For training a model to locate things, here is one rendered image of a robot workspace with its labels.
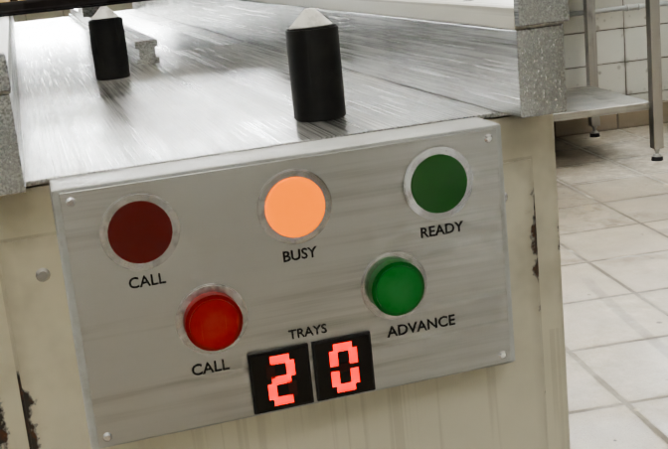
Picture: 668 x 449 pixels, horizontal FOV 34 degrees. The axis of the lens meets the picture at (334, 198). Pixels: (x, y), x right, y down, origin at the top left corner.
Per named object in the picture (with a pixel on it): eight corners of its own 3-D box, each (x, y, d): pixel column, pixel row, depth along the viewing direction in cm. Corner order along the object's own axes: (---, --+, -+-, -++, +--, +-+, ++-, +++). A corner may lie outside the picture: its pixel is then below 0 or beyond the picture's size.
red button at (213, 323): (185, 347, 57) (177, 292, 56) (241, 336, 58) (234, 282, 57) (189, 357, 56) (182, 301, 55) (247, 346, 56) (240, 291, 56)
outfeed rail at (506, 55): (132, 9, 247) (128, -22, 246) (145, 7, 248) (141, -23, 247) (524, 120, 59) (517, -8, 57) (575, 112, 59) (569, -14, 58)
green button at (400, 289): (366, 312, 60) (361, 260, 59) (417, 302, 60) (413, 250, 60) (375, 321, 58) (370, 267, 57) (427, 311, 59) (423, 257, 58)
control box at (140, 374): (87, 427, 59) (47, 179, 56) (493, 344, 65) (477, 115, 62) (91, 455, 56) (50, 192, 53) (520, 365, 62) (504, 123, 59)
